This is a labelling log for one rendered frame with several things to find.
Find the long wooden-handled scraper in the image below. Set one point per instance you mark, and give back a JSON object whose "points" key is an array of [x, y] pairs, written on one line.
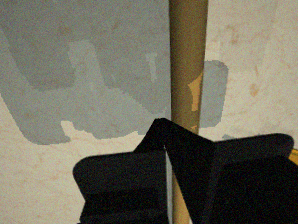
{"points": [[188, 21]]}

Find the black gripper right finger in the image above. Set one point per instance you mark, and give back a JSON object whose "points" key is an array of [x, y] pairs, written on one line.
{"points": [[197, 162]]}

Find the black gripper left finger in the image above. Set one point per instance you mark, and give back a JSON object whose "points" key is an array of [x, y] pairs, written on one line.
{"points": [[141, 168]]}

